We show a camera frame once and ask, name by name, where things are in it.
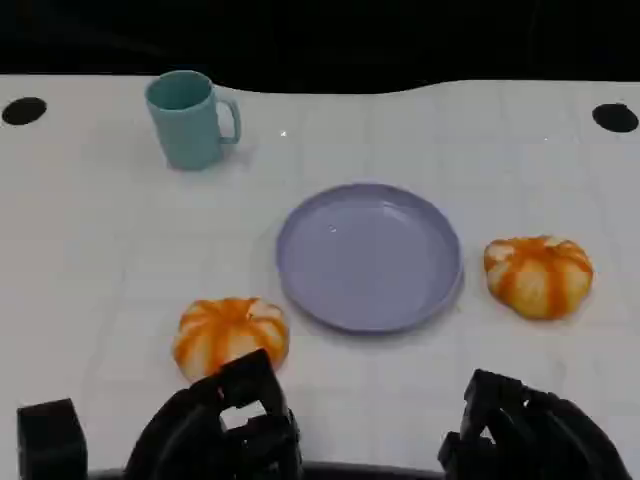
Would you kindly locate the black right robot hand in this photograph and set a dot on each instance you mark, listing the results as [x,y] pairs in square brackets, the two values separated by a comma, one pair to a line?
[540,435]

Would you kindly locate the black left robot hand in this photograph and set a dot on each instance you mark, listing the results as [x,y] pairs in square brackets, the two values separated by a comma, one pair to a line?
[190,430]

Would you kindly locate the orange and white bread roll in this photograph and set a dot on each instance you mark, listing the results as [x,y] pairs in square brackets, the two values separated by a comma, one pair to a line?
[220,330]
[540,280]

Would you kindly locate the lilac plate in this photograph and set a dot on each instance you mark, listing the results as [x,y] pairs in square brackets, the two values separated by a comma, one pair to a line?
[370,260]

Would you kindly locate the pale green mug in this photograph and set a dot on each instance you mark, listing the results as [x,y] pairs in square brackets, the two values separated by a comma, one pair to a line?
[187,130]

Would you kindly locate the black round table hole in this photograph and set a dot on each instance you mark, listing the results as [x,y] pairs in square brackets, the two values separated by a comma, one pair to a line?
[615,118]
[24,111]

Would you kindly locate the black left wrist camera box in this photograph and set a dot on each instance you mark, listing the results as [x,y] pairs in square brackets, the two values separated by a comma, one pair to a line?
[50,440]

